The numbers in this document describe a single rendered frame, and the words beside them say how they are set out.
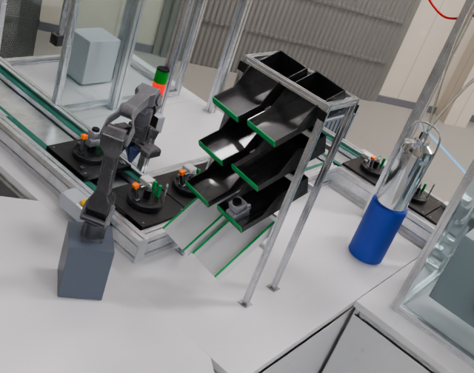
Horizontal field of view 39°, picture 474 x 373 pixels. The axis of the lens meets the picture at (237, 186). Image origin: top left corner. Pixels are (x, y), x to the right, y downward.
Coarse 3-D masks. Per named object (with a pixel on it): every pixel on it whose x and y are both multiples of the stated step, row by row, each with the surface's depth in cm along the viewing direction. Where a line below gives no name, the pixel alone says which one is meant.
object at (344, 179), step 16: (352, 144) 362; (320, 160) 344; (336, 160) 349; (336, 176) 334; (352, 176) 328; (352, 192) 331; (368, 192) 325; (416, 224) 312; (432, 224) 311; (416, 240) 314
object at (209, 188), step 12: (216, 168) 231; (228, 168) 231; (192, 180) 226; (204, 180) 228; (216, 180) 227; (228, 180) 227; (240, 180) 222; (204, 192) 224; (216, 192) 223; (228, 192) 221
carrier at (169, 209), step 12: (144, 180) 260; (120, 192) 251; (132, 192) 250; (144, 192) 248; (156, 192) 251; (120, 204) 244; (132, 204) 245; (144, 204) 246; (156, 204) 248; (168, 204) 254; (132, 216) 240; (144, 216) 242; (156, 216) 245; (168, 216) 247; (144, 228) 238
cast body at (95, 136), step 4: (92, 128) 260; (96, 128) 260; (88, 132) 261; (92, 132) 259; (96, 132) 260; (92, 136) 260; (96, 136) 260; (100, 136) 262; (88, 140) 260; (92, 140) 260; (96, 140) 261; (88, 144) 261; (92, 144) 260; (96, 144) 262
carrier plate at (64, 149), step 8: (56, 144) 266; (64, 144) 267; (72, 144) 269; (56, 152) 260; (64, 152) 262; (64, 160) 258; (72, 160) 259; (120, 160) 271; (72, 168) 256; (88, 168) 258; (96, 168) 260; (120, 168) 266; (128, 168) 270; (80, 176) 253; (88, 176) 254; (96, 176) 257
